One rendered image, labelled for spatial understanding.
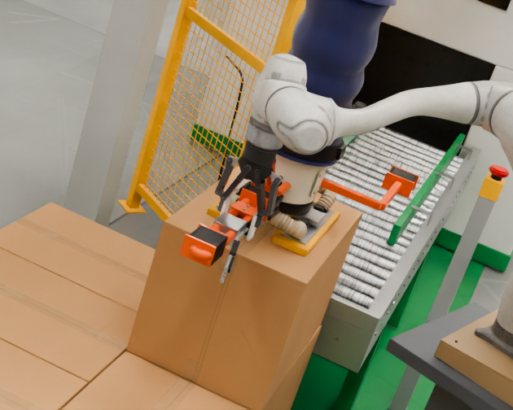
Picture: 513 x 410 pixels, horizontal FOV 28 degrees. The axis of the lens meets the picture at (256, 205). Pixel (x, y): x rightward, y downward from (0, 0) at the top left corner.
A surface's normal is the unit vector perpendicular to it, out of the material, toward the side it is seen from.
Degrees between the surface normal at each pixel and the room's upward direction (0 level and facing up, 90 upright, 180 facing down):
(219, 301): 90
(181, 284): 90
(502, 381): 90
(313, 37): 77
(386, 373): 0
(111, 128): 90
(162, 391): 0
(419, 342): 0
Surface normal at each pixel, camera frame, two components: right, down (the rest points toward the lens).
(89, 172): -0.34, 0.28
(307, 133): 0.12, 0.46
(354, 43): 0.43, 0.25
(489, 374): -0.63, 0.13
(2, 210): 0.29, -0.88
